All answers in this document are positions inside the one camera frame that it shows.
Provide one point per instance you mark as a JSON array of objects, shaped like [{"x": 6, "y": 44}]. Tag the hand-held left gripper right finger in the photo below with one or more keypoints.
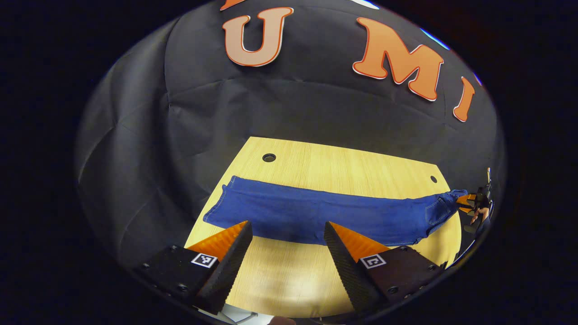
[{"x": 345, "y": 271}]

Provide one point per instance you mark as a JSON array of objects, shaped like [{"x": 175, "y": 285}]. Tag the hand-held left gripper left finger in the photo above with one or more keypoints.
[{"x": 232, "y": 266}]

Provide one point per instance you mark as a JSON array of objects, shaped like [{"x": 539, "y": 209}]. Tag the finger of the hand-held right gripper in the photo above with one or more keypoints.
[{"x": 467, "y": 201}]

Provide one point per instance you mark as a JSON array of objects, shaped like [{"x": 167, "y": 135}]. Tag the blue denim jeans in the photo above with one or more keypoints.
[{"x": 316, "y": 210}]

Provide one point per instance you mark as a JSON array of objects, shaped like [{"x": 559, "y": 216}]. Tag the black backdrop cloth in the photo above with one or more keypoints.
[{"x": 203, "y": 104}]

